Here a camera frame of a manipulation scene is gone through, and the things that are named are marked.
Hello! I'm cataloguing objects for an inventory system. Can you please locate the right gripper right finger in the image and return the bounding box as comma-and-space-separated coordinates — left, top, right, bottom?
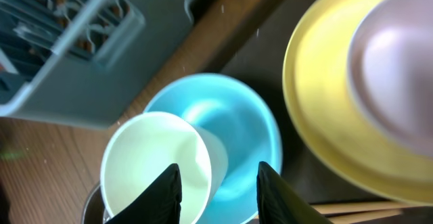
256, 161, 332, 224

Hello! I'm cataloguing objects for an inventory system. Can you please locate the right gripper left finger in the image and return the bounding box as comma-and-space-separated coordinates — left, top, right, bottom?
107, 163, 182, 224

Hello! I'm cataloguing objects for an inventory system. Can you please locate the pale green plastic cup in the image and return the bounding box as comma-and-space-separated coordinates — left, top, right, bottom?
100, 112, 228, 223

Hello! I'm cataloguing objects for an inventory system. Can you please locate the light blue bowl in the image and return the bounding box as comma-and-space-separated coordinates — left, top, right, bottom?
145, 73, 283, 223

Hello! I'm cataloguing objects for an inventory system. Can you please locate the pink bowl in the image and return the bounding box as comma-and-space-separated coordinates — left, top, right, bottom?
346, 0, 432, 156

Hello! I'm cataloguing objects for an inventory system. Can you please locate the grey plastic dishwasher rack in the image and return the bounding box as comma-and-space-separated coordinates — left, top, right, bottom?
1, 0, 212, 128

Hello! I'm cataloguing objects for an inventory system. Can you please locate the yellow round plate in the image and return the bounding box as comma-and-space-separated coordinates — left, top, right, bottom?
282, 0, 432, 206

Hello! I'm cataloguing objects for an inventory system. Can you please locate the dark brown serving tray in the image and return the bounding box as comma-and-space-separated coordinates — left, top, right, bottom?
81, 0, 433, 224

